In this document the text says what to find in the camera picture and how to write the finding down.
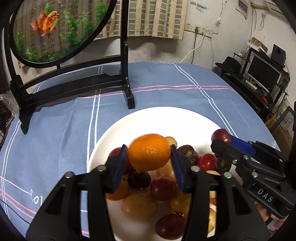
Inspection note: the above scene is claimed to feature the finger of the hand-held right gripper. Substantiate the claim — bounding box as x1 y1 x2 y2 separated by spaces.
211 140 286 181
230 136 289 163

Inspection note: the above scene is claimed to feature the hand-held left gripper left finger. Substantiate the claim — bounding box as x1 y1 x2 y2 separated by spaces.
26 144 128 241

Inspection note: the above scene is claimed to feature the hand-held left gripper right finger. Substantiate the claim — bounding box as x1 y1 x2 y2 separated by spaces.
171 144 271 241

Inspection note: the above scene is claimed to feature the cream round fruit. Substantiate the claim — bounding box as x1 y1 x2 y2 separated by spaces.
154 162 176 180
208 208 217 234

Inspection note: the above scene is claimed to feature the dark red plum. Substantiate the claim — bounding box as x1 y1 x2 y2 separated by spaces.
127 169 152 189
211 129 232 144

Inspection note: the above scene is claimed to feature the red cherry tomato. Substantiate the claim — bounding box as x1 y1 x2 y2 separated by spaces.
197 153 217 171
108 147 122 158

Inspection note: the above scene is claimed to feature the dark purple passion fruit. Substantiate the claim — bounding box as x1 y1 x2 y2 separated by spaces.
215 156 233 175
177 145 199 166

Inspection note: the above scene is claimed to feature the orange mandarin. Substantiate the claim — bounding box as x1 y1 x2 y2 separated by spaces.
105 178 130 201
127 133 171 171

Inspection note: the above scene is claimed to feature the white plate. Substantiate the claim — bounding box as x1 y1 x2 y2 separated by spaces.
87 107 241 241

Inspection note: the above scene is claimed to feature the person's right hand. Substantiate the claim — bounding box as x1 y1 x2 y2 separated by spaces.
256 203 287 232

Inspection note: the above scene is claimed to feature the black desk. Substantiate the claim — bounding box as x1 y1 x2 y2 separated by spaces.
215 67 289 116

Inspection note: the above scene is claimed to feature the black mesh chair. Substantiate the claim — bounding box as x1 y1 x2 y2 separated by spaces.
273 105 296 139

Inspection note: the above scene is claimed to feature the blue plaid tablecloth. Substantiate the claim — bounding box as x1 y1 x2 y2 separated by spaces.
0 62 281 241

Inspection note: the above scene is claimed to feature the computer monitor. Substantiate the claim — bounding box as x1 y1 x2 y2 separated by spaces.
245 54 284 92

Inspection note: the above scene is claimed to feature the black hat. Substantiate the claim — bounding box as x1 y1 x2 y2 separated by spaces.
216 56 243 75

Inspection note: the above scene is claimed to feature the black framed goldfish screen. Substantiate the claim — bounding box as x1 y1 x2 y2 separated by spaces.
4 0 136 135

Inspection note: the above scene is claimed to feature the black speaker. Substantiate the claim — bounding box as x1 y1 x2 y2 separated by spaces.
271 44 287 64

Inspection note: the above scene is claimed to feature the flat tan box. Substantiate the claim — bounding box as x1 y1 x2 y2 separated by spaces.
248 37 269 52

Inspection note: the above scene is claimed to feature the clear plastic bag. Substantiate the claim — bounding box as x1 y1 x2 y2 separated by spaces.
0 90 19 121

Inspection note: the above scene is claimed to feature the white air conditioner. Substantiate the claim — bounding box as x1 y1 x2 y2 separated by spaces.
251 0 281 12

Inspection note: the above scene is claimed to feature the beige plaid curtain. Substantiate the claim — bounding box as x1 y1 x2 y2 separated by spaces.
94 0 188 40

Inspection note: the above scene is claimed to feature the white power cable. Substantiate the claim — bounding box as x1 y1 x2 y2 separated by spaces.
179 11 223 64

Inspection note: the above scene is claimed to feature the framed wall notice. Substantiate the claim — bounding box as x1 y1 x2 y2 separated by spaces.
236 0 248 17

